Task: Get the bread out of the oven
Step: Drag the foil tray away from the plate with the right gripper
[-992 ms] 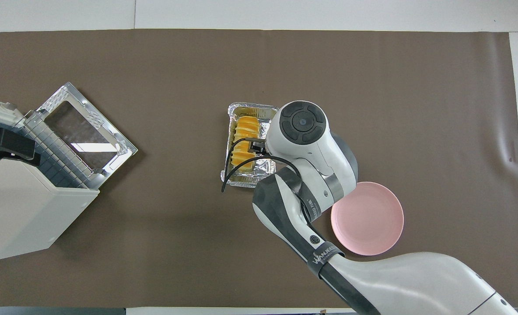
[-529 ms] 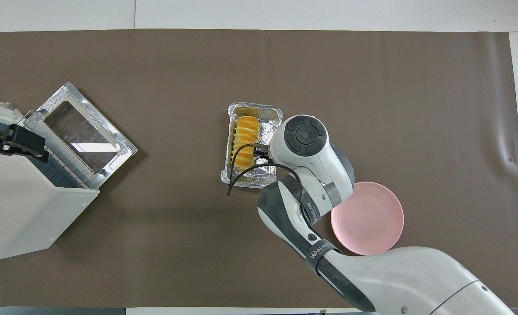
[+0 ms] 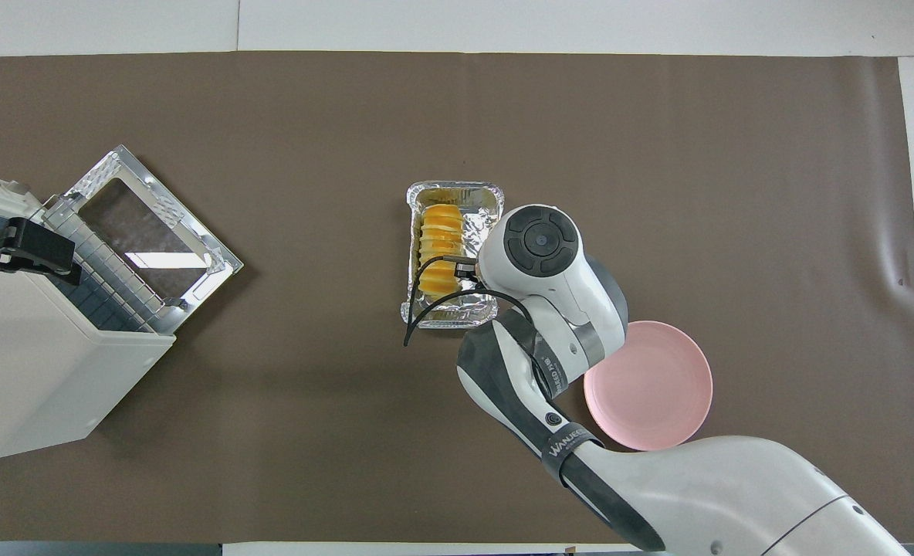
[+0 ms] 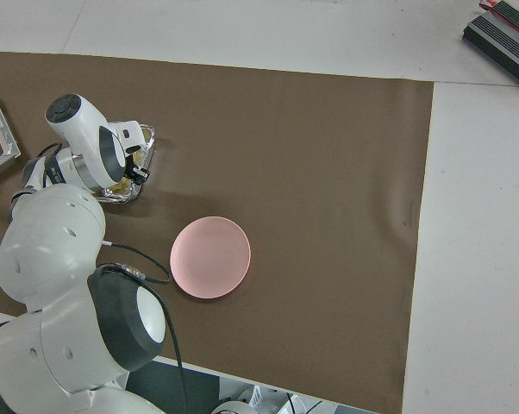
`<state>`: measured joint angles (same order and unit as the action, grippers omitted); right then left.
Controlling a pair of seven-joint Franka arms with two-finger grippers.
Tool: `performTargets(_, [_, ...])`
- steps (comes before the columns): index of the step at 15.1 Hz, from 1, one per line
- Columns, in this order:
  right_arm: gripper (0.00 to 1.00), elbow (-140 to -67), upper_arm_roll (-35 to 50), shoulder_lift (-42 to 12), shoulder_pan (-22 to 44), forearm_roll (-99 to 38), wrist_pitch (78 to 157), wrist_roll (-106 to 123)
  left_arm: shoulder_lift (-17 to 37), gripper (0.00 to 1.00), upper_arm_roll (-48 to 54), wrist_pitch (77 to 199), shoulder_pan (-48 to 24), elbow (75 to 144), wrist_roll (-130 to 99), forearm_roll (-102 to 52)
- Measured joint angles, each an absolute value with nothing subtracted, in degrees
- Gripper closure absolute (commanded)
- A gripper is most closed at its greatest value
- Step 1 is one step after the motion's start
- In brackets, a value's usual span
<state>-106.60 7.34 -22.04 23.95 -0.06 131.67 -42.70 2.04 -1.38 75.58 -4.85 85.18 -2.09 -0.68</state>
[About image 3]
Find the golden ridged bread loaf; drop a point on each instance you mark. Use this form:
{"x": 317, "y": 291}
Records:
{"x": 440, "y": 239}

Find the aluminium foil baking tray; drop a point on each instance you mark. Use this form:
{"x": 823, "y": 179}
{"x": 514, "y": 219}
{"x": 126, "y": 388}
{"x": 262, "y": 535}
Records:
{"x": 476, "y": 224}

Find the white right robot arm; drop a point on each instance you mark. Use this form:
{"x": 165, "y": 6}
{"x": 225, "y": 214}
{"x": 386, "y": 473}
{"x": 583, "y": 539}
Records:
{"x": 550, "y": 309}

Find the cream oven knob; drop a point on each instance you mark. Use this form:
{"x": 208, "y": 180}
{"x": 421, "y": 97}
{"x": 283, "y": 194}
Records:
{"x": 13, "y": 188}

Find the glass oven door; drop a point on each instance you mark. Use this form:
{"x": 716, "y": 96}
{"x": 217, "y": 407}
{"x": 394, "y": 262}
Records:
{"x": 148, "y": 232}

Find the cream white toaster oven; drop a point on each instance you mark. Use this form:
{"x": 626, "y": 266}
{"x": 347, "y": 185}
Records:
{"x": 32, "y": 371}

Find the pink round plate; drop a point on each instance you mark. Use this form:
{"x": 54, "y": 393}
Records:
{"x": 648, "y": 386}

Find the brown table mat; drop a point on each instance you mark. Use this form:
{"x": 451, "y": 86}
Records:
{"x": 658, "y": 154}

